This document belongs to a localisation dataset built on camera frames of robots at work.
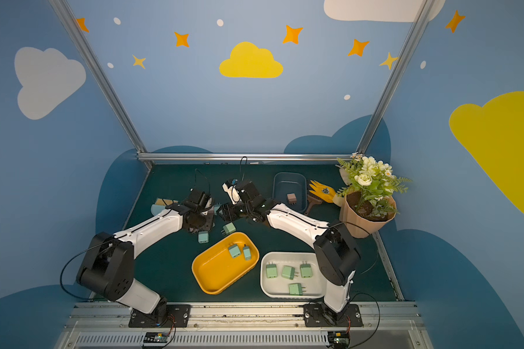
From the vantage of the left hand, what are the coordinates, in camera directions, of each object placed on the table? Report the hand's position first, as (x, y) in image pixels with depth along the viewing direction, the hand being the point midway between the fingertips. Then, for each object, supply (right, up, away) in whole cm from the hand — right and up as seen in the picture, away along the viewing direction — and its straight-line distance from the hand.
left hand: (207, 219), depth 92 cm
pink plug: (+38, +8, +12) cm, 41 cm away
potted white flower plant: (+64, +11, -11) cm, 66 cm away
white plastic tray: (+30, -24, -11) cm, 40 cm away
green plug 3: (+28, -19, -8) cm, 35 cm away
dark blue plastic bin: (+39, +13, +22) cm, 47 cm away
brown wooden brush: (+48, +7, +13) cm, 51 cm away
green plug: (+36, -24, -12) cm, 45 cm away
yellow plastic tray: (+5, -20, -7) cm, 21 cm away
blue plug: (+18, -13, -6) cm, 22 cm away
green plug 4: (+41, -19, -8) cm, 46 cm away
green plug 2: (+34, -19, -9) cm, 40 cm away
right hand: (+9, +6, -8) cm, 14 cm away
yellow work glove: (+55, +11, +15) cm, 58 cm away
